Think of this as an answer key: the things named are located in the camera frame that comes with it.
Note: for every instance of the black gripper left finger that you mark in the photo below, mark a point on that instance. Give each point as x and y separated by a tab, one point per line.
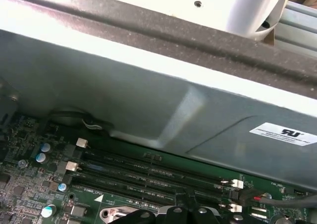
177	216

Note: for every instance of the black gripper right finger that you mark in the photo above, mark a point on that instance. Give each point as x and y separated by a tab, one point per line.
208	216

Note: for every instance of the RAM slot white latches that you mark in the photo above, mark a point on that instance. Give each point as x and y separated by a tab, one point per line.
148	186
148	164

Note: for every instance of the CPU socket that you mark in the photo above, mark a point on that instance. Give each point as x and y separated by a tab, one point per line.
111	212

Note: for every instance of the round coin cell battery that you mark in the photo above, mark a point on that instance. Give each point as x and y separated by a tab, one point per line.
283	220

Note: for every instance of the white printed sticker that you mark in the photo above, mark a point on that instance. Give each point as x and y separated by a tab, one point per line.
284	134

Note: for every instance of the black grey PC case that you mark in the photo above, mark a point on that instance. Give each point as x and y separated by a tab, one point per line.
99	90

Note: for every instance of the green motherboard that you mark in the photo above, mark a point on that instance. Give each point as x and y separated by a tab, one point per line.
29	182

